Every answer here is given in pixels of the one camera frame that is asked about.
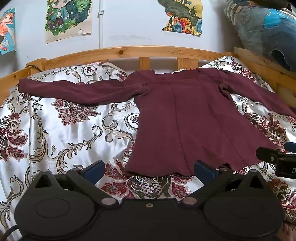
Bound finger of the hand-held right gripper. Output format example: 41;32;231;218
256;147;296;163
284;142;296;154

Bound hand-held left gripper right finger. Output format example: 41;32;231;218
179;160;270;207

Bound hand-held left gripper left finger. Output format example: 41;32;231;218
29;160;119;207

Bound maroon long-sleeve shirt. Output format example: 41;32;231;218
18;69;296;177

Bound plastic bag of blue clothes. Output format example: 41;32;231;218
223;0;296;72

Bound floral satin bedspread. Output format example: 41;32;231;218
0;56;296;241

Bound wooden bed frame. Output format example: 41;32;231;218
0;46;296;109

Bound white wall pipe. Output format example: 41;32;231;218
98;0;104;49

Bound green cartoon wall poster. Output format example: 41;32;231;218
44;0;93;44

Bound colourful torn wall poster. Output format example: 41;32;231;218
158;0;203;36

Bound orange-haired cartoon wall poster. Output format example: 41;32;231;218
0;7;16;55

